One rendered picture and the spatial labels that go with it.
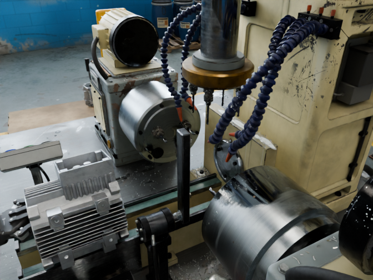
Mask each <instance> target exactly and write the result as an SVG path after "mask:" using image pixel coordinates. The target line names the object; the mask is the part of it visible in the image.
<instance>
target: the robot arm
mask: <svg viewBox="0 0 373 280"><path fill-rule="evenodd" d="M13 203H14V205H13V207H12V208H10V209H7V210H6V211H4V212H3V213H0V246H2V245H4V244H6V243H7V242H8V240H9V239H12V238H16V237H17V238H19V239H20V240H21V242H22V243H24V242H26V241H27V240H28V239H29V238H30V237H31V236H32V235H33V231H32V227H31V223H30V220H29V218H28V214H27V207H26V202H25V199H15V200H14V201H13Z"/></svg>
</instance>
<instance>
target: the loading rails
mask: <svg viewBox="0 0 373 280"><path fill-rule="evenodd" d="M221 183H222V182H221V181H220V180H219V179H218V178H217V177H216V173H213V174H210V175H207V176H204V177H201V178H198V179H195V180H192V181H190V194H191V199H190V221H189V222H188V223H186V224H182V222H181V221H180V220H178V221H175V225H176V228H175V231H173V232H170V233H169V234H170V236H171V238H172V243H171V245H169V246H168V267H169V266H172V265H174V264H176V263H177V262H178V258H177V256H176V255H175V254H176V253H178V252H181V251H183V250H185V249H188V248H190V247H192V246H195V245H197V244H199V243H202V242H204V239H203V236H202V232H201V226H202V222H203V218H204V215H205V214H204V212H205V211H206V209H207V207H208V205H209V203H210V202H211V200H212V199H213V197H214V196H213V195H212V194H211V192H210V191H209V188H211V189H212V190H213V191H215V192H216V193H217V192H218V190H219V189H221ZM123 204H124V208H125V213H126V215H127V216H126V218H127V224H128V225H127V226H128V232H129V237H128V238H125V239H123V240H120V239H118V243H117V244H115V245H116V249H115V250H112V251H110V252H107V253H104V251H103V249H102V248H101V249H98V250H96V251H93V252H90V253H88V254H85V255H83V256H80V257H78V258H75V259H74V261H75V266H72V267H69V268H66V269H64V270H62V267H61V264H60V262H58V263H56V264H54V266H53V267H50V268H47V269H44V268H43V265H42V260H41V257H40V255H39V252H38V248H37V245H36V242H35V239H34V235H32V236H31V237H30V238H29V239H28V240H27V241H26V242H24V243H22V242H21V240H20V239H19V238H17V237H16V238H14V247H15V251H16V254H17V256H18V259H19V262H20V264H21V266H20V267H17V274H18V279H19V280H106V279H110V278H112V277H114V276H116V275H118V274H121V273H123V272H125V271H128V270H131V272H132V274H135V273H138V272H140V271H142V268H143V267H145V266H147V265H148V252H147V248H146V246H145V244H144V242H143V241H141V240H140V235H139V233H138V232H136V229H137V225H136V223H135V221H136V219H137V217H140V216H143V215H145V216H146V215H149V214H152V213H154V212H157V211H159V210H160V209H162V208H165V207H167V208H169V209H170V210H171V212H172V213H175V212H177V210H178V185H177V186H174V187H170V188H167V189H164V190H162V191H159V192H155V193H152V194H149V195H146V196H143V197H140V198H137V199H134V200H131V201H128V202H125V203H123Z"/></svg>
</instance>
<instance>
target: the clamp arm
mask: <svg viewBox="0 0 373 280"><path fill-rule="evenodd" d="M191 143H192V138H191V137H190V133H189V132H188V131H187V130H186V129H185V128H181V129H177V185H178V210H177V212H176V213H180V214H178V217H182V218H179V220H180V221H181V222H182V224H186V223H188V222H189V221H190V199H191V194H190V144H191Z"/></svg>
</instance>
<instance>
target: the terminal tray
mask: <svg viewBox="0 0 373 280"><path fill-rule="evenodd" d="M98 151H99V152H97V151H93V152H89V153H85V154H81V155H78V156H74V157H69V158H65V159H61V160H58V161H60V162H58V161H54V166H55V169H56V173H57V177H58V179H59V181H60V183H61V186H62V188H63V192H64V196H65V199H66V200H69V201H71V200H72V198H75V199H77V198H78V197H79V196H80V197H83V195H86V196H88V195H89V193H91V194H94V192H95V191H96V192H99V190H102V191H104V189H105V188H107V189H109V188H108V183H110V182H114V181H116V180H115V173H114V167H113V162H112V159H111V158H110V157H109V156H108V155H107V154H106V153H105V152H104V151H103V150H101V149H100V150H98ZM104 158H107V159H104ZM63 169H65V171H62V170H63Z"/></svg>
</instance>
